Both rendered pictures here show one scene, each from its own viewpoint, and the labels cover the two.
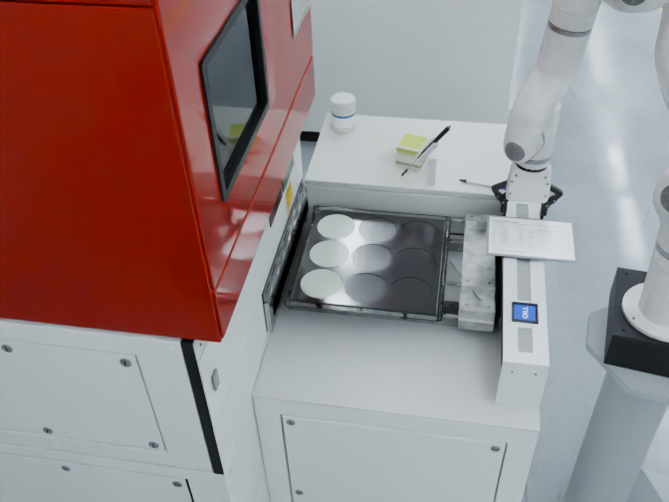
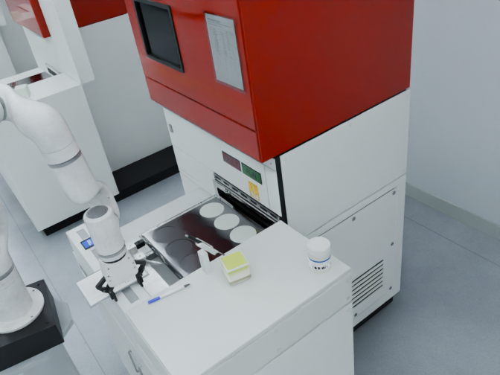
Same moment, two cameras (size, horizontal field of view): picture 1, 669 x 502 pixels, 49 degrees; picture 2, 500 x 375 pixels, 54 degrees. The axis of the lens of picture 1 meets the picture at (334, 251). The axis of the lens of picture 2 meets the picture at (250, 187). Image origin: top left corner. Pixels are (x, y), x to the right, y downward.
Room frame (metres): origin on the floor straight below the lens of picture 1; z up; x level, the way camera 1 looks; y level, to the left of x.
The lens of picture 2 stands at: (2.57, -0.94, 2.06)
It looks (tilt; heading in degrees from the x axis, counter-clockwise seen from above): 34 degrees down; 137
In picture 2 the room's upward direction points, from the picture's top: 9 degrees counter-clockwise
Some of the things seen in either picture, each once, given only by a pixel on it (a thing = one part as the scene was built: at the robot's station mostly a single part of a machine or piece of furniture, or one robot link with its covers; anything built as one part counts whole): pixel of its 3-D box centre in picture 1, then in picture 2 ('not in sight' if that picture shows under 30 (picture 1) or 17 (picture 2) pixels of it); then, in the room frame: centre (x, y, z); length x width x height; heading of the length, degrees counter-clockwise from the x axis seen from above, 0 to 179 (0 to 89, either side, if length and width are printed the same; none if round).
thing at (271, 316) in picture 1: (288, 255); (245, 209); (1.39, 0.12, 0.89); 0.44 x 0.02 x 0.10; 169
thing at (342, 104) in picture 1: (342, 113); (319, 255); (1.87, -0.04, 1.01); 0.07 x 0.07 x 0.10
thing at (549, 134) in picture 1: (537, 126); (103, 228); (1.42, -0.47, 1.22); 0.09 x 0.08 x 0.13; 140
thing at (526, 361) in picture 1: (520, 293); (109, 275); (1.22, -0.43, 0.89); 0.55 x 0.09 x 0.14; 169
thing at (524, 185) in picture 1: (529, 177); (117, 265); (1.42, -0.47, 1.08); 0.10 x 0.07 x 0.11; 79
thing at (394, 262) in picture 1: (371, 258); (203, 234); (1.36, -0.09, 0.90); 0.34 x 0.34 x 0.01; 79
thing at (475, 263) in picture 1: (478, 272); (146, 278); (1.33, -0.36, 0.87); 0.36 x 0.08 x 0.03; 169
